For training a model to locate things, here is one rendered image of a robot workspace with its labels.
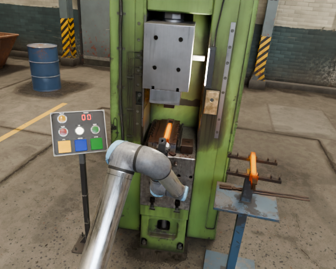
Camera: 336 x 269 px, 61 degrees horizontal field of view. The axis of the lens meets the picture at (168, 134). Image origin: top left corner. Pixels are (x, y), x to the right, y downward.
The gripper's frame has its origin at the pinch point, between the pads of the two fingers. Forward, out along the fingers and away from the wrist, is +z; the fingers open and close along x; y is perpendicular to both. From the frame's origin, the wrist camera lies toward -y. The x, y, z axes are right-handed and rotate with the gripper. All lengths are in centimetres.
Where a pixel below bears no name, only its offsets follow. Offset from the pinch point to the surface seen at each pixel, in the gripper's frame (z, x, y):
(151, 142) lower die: 3.0, -9.7, 3.1
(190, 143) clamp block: 7.8, 17.7, 2.9
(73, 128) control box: -13, -59, -9
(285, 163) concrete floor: 171, 149, 103
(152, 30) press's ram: 4, -13, -71
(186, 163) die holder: -3.1, 16.6, 12.9
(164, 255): -8, 7, 100
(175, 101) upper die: 3.7, 4.6, -29.0
